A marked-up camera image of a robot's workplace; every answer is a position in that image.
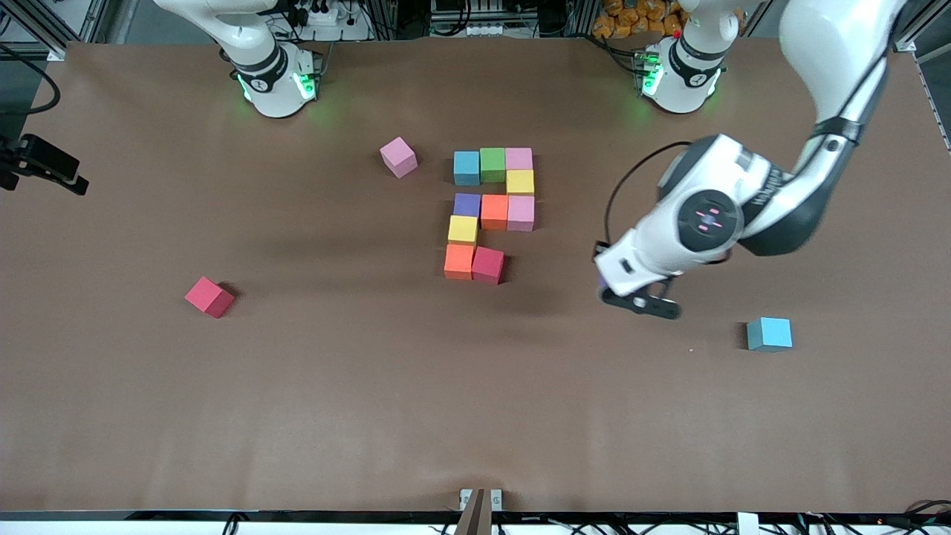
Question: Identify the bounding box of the black camera cable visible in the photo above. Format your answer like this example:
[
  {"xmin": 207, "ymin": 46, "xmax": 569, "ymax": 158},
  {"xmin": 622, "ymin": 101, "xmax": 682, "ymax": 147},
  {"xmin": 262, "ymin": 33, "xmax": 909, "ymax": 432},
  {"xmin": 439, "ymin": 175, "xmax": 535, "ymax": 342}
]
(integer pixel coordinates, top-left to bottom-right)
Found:
[
  {"xmin": 0, "ymin": 43, "xmax": 62, "ymax": 116},
  {"xmin": 605, "ymin": 141, "xmax": 692, "ymax": 246}
]

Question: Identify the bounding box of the black left camera cable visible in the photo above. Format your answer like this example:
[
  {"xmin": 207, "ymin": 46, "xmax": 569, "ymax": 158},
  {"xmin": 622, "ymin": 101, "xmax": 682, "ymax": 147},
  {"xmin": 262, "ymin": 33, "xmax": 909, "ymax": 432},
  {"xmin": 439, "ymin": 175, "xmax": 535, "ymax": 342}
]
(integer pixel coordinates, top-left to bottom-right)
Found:
[{"xmin": 605, "ymin": 141, "xmax": 692, "ymax": 246}]

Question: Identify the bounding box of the aluminium frame profile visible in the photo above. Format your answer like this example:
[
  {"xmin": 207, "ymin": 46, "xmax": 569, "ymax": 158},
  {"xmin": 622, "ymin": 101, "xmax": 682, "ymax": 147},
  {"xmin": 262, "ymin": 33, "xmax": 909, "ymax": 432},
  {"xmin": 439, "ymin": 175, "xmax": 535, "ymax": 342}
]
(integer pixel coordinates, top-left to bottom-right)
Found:
[
  {"xmin": 0, "ymin": 0, "xmax": 112, "ymax": 60},
  {"xmin": 895, "ymin": 0, "xmax": 951, "ymax": 54}
]

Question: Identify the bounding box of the paper table cover sheet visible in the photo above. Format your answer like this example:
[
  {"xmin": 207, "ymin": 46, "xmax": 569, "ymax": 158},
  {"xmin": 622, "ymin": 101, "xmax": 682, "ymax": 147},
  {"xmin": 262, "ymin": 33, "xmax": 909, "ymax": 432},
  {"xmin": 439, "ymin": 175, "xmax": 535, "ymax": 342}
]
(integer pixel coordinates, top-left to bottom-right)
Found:
[{"xmin": 0, "ymin": 37, "xmax": 951, "ymax": 515}]

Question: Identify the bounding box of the grey electronics unit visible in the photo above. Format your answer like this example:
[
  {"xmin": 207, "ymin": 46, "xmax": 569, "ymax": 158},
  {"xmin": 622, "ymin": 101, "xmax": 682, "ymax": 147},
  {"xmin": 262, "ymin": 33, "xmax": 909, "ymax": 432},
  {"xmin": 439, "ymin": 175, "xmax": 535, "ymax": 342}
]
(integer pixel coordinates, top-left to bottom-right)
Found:
[{"xmin": 429, "ymin": 0, "xmax": 539, "ymax": 38}]

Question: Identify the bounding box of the black right camera cable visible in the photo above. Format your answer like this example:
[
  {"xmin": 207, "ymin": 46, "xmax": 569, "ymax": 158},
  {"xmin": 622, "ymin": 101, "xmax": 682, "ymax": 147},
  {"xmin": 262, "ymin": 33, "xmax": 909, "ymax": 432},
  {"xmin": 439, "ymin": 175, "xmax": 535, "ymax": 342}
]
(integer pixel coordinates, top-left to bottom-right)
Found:
[{"xmin": 0, "ymin": 43, "xmax": 62, "ymax": 116}]

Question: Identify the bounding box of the orange foam cube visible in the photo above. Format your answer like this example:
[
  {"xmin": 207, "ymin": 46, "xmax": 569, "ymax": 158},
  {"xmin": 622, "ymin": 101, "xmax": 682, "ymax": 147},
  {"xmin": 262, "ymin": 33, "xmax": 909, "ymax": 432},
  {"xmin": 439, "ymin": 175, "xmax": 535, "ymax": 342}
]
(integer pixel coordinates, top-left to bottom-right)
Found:
[
  {"xmin": 481, "ymin": 194, "xmax": 509, "ymax": 231},
  {"xmin": 444, "ymin": 244, "xmax": 475, "ymax": 281}
]

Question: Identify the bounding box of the red and black cable bundle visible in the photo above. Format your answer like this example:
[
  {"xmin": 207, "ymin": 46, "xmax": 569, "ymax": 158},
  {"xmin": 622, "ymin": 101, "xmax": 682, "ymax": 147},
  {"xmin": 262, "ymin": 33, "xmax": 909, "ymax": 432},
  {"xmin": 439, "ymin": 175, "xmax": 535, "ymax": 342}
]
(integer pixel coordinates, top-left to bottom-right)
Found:
[{"xmin": 903, "ymin": 499, "xmax": 951, "ymax": 521}]

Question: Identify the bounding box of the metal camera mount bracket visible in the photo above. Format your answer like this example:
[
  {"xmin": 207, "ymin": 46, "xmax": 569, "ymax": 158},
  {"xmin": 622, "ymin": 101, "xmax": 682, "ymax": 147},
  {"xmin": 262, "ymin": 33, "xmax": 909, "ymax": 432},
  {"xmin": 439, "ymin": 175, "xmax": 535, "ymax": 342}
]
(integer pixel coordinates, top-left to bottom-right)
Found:
[{"xmin": 455, "ymin": 488, "xmax": 504, "ymax": 535}]

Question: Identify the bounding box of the red foam cube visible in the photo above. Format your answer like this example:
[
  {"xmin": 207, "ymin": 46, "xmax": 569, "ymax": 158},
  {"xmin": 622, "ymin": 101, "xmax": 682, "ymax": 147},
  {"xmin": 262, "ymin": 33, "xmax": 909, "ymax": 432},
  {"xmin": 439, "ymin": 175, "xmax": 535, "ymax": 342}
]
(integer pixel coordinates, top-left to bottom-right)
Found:
[
  {"xmin": 184, "ymin": 276, "xmax": 235, "ymax": 319},
  {"xmin": 472, "ymin": 247, "xmax": 505, "ymax": 285}
]

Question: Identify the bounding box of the white power strip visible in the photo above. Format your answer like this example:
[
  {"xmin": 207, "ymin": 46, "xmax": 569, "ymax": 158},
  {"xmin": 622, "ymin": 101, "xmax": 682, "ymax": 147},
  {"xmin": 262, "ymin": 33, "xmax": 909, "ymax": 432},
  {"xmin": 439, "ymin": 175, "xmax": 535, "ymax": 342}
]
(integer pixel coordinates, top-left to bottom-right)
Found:
[{"xmin": 293, "ymin": 2, "xmax": 344, "ymax": 28}]

